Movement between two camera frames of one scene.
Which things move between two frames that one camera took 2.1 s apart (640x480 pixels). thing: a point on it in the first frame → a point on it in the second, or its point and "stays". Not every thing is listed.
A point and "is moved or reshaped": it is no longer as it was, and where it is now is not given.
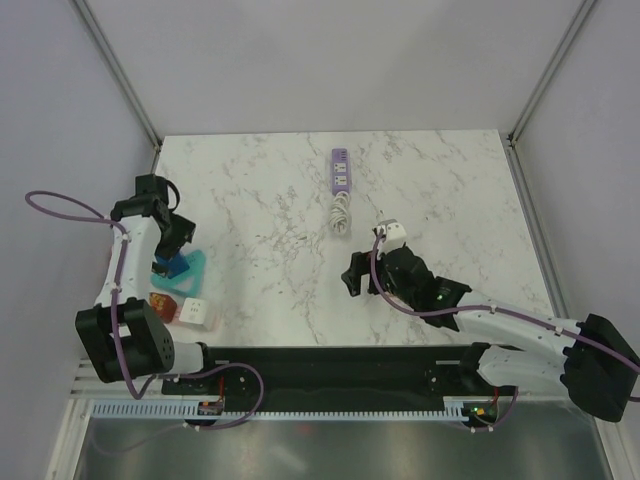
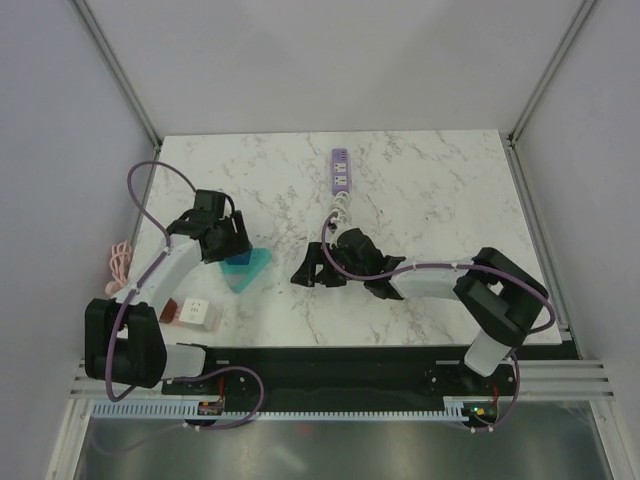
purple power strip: [340, 170] stays
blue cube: [177, 265] is moved or reshaped
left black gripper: [182, 232] → [238, 241]
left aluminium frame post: [118, 71] stays
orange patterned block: [165, 305] stays
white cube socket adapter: [196, 310] stays
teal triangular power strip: [188, 281] → [240, 276]
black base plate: [337, 372] stays
